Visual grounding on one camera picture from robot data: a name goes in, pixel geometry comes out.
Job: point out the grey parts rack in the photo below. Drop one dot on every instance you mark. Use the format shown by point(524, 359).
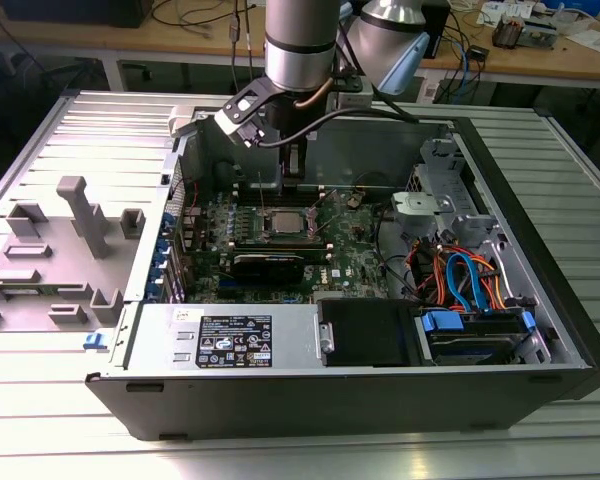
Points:
point(65, 260)

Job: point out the black box on desk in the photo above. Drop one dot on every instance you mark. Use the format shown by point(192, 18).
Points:
point(80, 12)

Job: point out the silver metal drive cage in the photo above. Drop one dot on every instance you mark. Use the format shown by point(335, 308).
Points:
point(442, 170)

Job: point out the hard disk in blue carrier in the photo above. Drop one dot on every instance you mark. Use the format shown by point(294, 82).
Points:
point(460, 345)

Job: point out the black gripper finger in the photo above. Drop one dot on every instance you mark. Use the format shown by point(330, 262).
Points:
point(285, 162)
point(304, 160)

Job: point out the white papers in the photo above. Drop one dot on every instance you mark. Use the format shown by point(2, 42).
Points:
point(595, 40)

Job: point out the blue expansion slot latch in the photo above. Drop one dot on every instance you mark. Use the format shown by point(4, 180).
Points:
point(161, 248)
point(156, 271)
point(153, 293)
point(168, 222)

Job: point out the round coin battery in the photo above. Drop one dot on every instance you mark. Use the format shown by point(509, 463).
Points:
point(353, 201)

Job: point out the black RAM stick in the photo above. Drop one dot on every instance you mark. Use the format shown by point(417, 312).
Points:
point(280, 246)

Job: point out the grey corner bracket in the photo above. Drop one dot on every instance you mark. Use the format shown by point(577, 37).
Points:
point(180, 120)

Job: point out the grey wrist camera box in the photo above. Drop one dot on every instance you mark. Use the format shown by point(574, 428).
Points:
point(355, 97)

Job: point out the small black box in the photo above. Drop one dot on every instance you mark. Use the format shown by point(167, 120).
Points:
point(477, 54)

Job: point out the small blue plastic clip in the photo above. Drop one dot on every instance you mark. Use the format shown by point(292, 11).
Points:
point(95, 342)

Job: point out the black upright box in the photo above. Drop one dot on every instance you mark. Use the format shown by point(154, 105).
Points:
point(437, 35)

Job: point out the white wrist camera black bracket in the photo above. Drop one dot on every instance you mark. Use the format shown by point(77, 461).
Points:
point(237, 107)

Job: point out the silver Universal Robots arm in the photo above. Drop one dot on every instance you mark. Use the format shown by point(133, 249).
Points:
point(300, 55)

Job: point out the black open PC case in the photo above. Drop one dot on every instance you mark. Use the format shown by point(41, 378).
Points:
point(305, 405)

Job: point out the green motherboard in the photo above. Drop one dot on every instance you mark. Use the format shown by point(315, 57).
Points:
point(350, 260)

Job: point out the silver power supply with label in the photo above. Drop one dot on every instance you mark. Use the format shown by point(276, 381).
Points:
point(155, 340)

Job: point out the grey electronic device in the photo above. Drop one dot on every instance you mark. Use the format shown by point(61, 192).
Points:
point(540, 35)

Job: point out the dark office chair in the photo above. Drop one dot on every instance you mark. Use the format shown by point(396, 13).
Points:
point(30, 90)

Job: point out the silver CPU plate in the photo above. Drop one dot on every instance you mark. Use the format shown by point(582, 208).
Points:
point(289, 223)

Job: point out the black graphics card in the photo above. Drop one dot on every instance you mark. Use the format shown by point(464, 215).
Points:
point(267, 270)

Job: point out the black RAM slots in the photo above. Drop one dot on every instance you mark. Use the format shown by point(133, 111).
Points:
point(290, 195)

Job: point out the copper wound transformer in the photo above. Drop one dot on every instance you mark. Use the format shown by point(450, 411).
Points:
point(507, 32)

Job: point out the wooden desk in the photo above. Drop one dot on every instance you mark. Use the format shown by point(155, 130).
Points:
point(130, 37)

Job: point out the black plastic shroud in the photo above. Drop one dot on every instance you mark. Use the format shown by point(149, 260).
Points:
point(365, 332)

